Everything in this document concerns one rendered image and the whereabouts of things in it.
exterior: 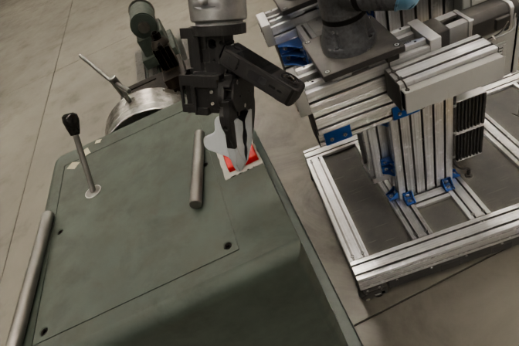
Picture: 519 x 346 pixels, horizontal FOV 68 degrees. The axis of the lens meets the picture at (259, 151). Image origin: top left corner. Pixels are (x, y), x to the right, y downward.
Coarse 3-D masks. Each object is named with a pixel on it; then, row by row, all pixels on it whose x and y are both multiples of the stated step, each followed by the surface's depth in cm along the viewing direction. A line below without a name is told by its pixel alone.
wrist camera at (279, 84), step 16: (224, 48) 49; (240, 48) 51; (224, 64) 50; (240, 64) 49; (256, 64) 49; (272, 64) 51; (256, 80) 49; (272, 80) 48; (288, 80) 48; (272, 96) 49; (288, 96) 48
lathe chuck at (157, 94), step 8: (152, 88) 113; (160, 88) 113; (136, 96) 110; (144, 96) 109; (152, 96) 109; (160, 96) 109; (168, 96) 110; (176, 96) 112; (120, 104) 110; (136, 104) 106; (112, 112) 112; (120, 112) 107; (112, 120) 108
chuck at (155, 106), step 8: (144, 104) 105; (152, 104) 105; (160, 104) 105; (168, 104) 106; (128, 112) 104; (136, 112) 103; (144, 112) 103; (152, 112) 104; (120, 120) 103; (128, 120) 104; (136, 120) 104; (112, 128) 105
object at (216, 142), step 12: (216, 120) 54; (240, 120) 54; (216, 132) 55; (240, 132) 54; (204, 144) 56; (216, 144) 55; (240, 144) 54; (228, 156) 56; (240, 156) 55; (240, 168) 57
